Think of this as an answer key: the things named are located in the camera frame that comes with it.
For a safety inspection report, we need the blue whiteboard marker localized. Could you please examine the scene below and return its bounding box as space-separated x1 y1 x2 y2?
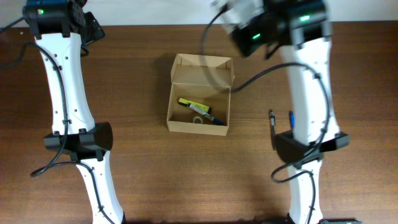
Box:
188 103 224 126

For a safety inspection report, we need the yellow highlighter marker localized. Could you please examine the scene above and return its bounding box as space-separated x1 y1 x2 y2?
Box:
178 98 212 114

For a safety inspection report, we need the clear yellow tape roll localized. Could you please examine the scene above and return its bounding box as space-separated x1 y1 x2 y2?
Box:
193 116 203 124

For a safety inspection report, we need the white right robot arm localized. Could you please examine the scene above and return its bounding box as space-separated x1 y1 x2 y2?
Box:
228 0 349 223

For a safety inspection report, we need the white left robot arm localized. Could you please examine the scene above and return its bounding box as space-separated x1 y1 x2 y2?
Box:
22 0 126 223

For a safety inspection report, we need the open cardboard box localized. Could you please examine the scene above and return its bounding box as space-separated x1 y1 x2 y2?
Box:
167 54 234 136

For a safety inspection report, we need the black clear retractable pen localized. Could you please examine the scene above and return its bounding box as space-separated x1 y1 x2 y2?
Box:
269 110 276 151

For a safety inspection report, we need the blue clear retractable pen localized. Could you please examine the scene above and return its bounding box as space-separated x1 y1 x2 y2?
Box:
289 110 295 130

